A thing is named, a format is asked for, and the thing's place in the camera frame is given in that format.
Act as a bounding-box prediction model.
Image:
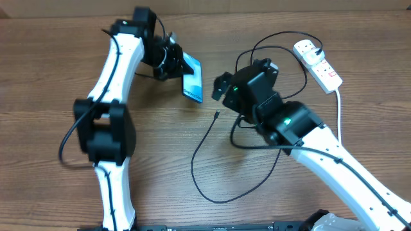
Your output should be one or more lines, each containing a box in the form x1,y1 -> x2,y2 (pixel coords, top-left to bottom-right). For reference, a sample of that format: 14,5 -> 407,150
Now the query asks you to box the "white charger plug adapter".
302,48 -> 325,66

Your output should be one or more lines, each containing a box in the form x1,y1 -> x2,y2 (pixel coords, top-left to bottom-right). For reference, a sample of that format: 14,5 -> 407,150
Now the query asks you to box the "Samsung Galaxy smartphone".
182,53 -> 203,103

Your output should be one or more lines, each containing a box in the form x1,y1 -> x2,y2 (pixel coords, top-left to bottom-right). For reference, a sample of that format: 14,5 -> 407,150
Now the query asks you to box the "black USB charging cable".
190,31 -> 324,205

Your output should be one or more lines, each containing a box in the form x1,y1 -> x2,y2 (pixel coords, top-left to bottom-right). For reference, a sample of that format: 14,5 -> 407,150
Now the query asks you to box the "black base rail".
76,220 -> 322,231

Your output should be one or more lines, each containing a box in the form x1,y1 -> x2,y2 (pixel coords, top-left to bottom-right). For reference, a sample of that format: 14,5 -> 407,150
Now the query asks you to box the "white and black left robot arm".
73,7 -> 203,230

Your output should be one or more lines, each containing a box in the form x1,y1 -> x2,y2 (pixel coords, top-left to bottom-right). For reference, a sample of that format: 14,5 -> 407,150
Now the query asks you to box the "white power extension strip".
293,39 -> 343,94

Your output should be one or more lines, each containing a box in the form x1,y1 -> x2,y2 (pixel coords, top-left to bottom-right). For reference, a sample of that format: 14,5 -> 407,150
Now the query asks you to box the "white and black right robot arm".
212,58 -> 410,230

